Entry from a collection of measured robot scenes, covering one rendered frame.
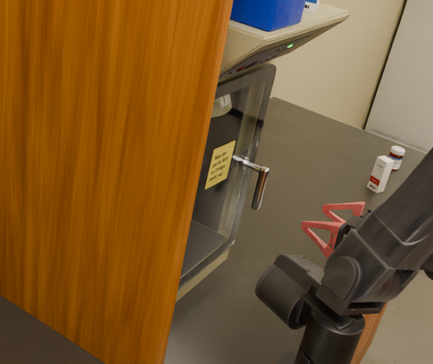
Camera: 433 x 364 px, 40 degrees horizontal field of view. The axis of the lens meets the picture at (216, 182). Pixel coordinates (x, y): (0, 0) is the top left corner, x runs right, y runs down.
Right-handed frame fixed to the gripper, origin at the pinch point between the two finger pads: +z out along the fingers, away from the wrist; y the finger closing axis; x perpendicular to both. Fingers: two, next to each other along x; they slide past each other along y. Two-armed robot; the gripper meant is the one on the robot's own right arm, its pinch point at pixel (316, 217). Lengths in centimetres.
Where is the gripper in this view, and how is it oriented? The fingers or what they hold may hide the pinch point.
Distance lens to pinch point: 111.6
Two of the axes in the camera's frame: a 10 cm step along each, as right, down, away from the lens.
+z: -8.4, -3.3, 4.4
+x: -1.5, 9.0, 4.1
